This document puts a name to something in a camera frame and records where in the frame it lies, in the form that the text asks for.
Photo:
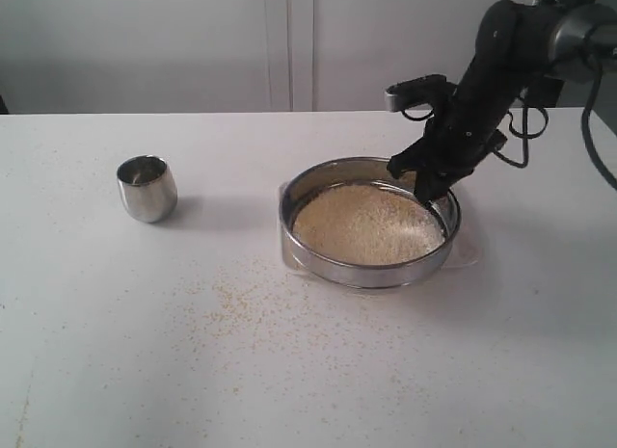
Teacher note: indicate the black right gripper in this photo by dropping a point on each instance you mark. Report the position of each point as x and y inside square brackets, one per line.
[455, 142]

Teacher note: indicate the round steel mesh sieve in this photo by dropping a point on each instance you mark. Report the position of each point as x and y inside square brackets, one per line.
[371, 171]

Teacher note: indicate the stainless steel cup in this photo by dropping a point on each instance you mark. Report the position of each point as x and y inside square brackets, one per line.
[147, 188]

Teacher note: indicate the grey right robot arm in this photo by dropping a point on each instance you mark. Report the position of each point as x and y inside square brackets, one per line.
[567, 40]

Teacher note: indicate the white plastic tray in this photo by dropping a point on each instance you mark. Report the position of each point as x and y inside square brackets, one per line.
[458, 251]

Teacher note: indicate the white cabinet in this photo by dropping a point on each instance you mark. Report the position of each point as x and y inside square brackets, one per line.
[157, 56]

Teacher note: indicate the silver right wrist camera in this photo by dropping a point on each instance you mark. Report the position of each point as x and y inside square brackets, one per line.
[433, 90]

